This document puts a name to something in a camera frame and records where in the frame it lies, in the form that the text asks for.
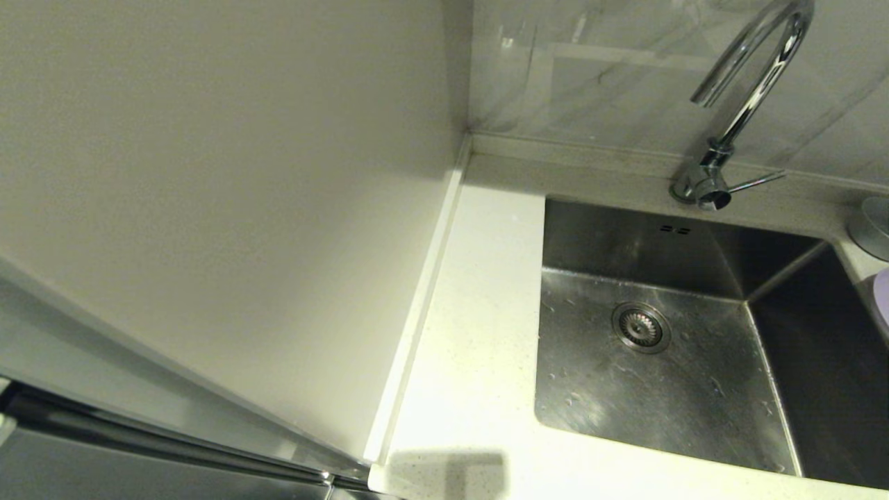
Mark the white ceramic bowl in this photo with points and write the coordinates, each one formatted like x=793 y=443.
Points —
x=874 y=226

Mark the chrome gooseneck faucet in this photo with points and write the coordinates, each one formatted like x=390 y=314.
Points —
x=753 y=97

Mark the metal sink drain strainer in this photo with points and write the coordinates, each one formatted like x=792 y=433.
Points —
x=640 y=327

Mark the lilac round plate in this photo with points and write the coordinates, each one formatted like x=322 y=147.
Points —
x=883 y=302

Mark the tall white cabinet panel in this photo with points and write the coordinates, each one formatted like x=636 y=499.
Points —
x=208 y=173

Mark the stainless steel sink basin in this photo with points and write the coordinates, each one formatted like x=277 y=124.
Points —
x=694 y=389

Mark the grey glossy appliance door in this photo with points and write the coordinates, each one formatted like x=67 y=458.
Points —
x=104 y=476

